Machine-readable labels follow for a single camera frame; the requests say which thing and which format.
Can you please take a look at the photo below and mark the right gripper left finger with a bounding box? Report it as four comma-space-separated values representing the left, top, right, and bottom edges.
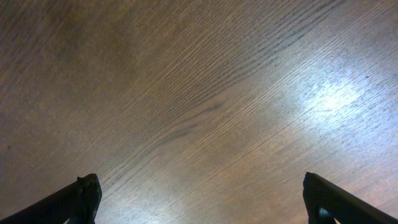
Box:
1, 174, 102, 224

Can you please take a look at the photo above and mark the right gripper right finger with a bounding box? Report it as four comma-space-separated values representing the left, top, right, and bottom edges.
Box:
303, 172, 397, 224

